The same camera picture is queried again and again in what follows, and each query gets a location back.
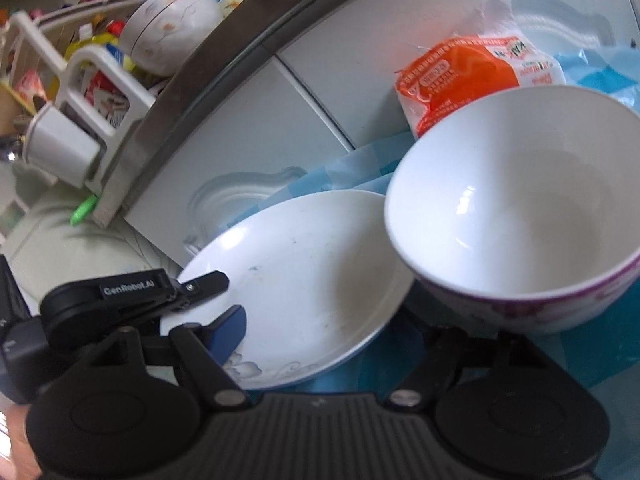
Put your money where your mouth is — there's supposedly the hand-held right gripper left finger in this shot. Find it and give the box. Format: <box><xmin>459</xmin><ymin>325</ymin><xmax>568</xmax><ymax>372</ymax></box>
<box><xmin>80</xmin><ymin>305</ymin><xmax>252</xmax><ymax>411</ymax></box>

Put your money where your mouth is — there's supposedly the white plastic dish rack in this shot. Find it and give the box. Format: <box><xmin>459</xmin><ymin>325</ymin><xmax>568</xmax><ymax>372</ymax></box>
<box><xmin>7</xmin><ymin>0</ymin><xmax>157</xmax><ymax>226</ymax></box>

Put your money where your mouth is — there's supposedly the white cabinet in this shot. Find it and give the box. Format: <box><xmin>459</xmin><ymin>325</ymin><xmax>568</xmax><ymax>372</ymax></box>
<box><xmin>122</xmin><ymin>0</ymin><xmax>632</xmax><ymax>267</ymax></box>

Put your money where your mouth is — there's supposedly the yellow bottle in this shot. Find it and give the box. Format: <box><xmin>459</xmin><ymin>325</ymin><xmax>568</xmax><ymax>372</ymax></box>
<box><xmin>65</xmin><ymin>22</ymin><xmax>137</xmax><ymax>75</ymax></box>

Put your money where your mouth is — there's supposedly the pink packet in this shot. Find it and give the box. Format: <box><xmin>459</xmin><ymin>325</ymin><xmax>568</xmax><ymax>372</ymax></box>
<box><xmin>14</xmin><ymin>69</ymin><xmax>52</xmax><ymax>107</ymax></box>

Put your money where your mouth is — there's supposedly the red printed package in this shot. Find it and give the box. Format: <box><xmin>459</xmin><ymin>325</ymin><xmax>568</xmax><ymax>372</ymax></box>
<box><xmin>81</xmin><ymin>70</ymin><xmax>132</xmax><ymax>132</ymax></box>

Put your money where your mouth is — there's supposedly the white bowl purple flower print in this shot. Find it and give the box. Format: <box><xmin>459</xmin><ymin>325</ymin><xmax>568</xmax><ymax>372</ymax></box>
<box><xmin>384</xmin><ymin>85</ymin><xmax>640</xmax><ymax>337</ymax></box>

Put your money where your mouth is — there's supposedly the white cup on rack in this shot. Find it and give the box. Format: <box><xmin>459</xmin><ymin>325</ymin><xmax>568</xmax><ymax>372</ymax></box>
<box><xmin>22</xmin><ymin>102</ymin><xmax>104</xmax><ymax>187</ymax></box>

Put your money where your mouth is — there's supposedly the white ceramic plate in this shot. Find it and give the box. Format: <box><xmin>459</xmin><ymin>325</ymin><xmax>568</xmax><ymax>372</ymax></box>
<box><xmin>160</xmin><ymin>189</ymin><xmax>417</xmax><ymax>392</ymax></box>

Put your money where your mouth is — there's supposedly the orange snack packet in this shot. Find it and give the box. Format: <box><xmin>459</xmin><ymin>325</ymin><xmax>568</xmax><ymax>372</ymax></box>
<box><xmin>394</xmin><ymin>0</ymin><xmax>569</xmax><ymax>142</ymax></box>

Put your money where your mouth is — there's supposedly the white floral ceramic bowl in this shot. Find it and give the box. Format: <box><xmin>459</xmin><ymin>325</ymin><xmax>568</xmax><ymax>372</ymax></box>
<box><xmin>119</xmin><ymin>0</ymin><xmax>224</xmax><ymax>77</ymax></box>

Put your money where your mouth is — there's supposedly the green plastic clip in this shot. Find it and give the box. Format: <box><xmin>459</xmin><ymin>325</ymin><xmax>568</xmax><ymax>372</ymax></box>
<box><xmin>70</xmin><ymin>195</ymin><xmax>99</xmax><ymax>226</ymax></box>

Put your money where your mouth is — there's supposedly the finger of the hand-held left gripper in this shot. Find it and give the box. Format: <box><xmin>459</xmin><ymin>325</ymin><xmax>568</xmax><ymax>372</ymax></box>
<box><xmin>97</xmin><ymin>270</ymin><xmax>231</xmax><ymax>332</ymax></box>

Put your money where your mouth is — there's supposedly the blue checkered tablecloth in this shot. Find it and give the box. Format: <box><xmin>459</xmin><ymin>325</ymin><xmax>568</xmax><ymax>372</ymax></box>
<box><xmin>250</xmin><ymin>45</ymin><xmax>640</xmax><ymax>401</ymax></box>

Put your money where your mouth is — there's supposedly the steel countertop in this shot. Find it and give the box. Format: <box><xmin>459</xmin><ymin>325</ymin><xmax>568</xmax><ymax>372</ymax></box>
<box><xmin>92</xmin><ymin>0</ymin><xmax>398</xmax><ymax>227</ymax></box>

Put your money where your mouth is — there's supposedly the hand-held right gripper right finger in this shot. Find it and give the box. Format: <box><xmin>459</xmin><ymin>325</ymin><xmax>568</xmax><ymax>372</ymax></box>
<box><xmin>387</xmin><ymin>326</ymin><xmax>556</xmax><ymax>408</ymax></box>

